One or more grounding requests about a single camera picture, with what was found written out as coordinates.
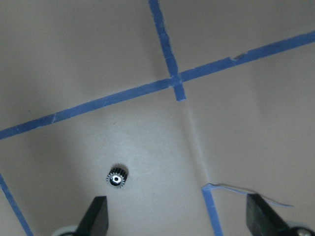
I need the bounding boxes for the small black bearing gear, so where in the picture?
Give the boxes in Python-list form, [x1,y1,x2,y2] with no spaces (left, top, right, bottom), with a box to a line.
[106,163,128,189]

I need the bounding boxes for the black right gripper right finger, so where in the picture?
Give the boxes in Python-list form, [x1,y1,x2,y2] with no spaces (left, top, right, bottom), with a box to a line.
[246,194,295,236]

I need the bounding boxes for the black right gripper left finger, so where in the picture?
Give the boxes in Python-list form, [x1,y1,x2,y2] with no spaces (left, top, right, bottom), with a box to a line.
[74,196,108,236]

